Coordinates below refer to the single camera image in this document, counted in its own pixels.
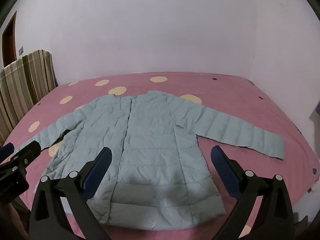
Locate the pink polka dot bed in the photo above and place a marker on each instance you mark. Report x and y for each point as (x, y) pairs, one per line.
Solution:
(237, 100)

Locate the wall switch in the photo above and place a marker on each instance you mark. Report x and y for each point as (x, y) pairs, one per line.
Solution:
(21, 50)

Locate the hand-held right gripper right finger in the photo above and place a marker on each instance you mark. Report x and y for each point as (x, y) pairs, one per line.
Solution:
(222, 168)

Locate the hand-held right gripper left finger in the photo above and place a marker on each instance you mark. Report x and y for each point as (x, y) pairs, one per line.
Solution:
(98, 168)

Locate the striped pillow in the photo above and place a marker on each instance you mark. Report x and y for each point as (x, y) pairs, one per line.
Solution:
(22, 87)

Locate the brown wooden door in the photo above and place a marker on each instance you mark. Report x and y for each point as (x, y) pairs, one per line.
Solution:
(8, 42)

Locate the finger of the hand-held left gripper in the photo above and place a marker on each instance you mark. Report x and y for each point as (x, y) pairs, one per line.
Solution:
(28, 152)
(6, 150)

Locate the light blue puffer jacket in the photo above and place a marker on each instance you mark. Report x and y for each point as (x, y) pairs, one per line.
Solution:
(150, 135)

